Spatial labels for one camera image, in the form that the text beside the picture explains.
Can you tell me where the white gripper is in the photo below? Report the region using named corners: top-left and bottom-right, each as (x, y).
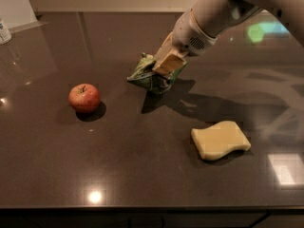
top-left (152, 10), bottom-right (217, 75)

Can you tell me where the green jalapeno chip bag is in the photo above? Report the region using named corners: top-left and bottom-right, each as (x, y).
top-left (127, 53), bottom-right (188, 95)

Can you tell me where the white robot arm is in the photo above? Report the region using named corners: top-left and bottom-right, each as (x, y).
top-left (153, 0), bottom-right (304, 76)

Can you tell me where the red apple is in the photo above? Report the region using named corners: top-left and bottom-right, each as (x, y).
top-left (68, 84), bottom-right (101, 114)

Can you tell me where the white slanted board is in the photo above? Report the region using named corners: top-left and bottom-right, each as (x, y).
top-left (0, 0), bottom-right (45, 33)

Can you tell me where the yellow wavy sponge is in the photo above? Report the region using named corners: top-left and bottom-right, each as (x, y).
top-left (191, 121), bottom-right (251, 161)

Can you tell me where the white labelled bottle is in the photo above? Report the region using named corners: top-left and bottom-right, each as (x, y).
top-left (0, 18), bottom-right (12, 45)

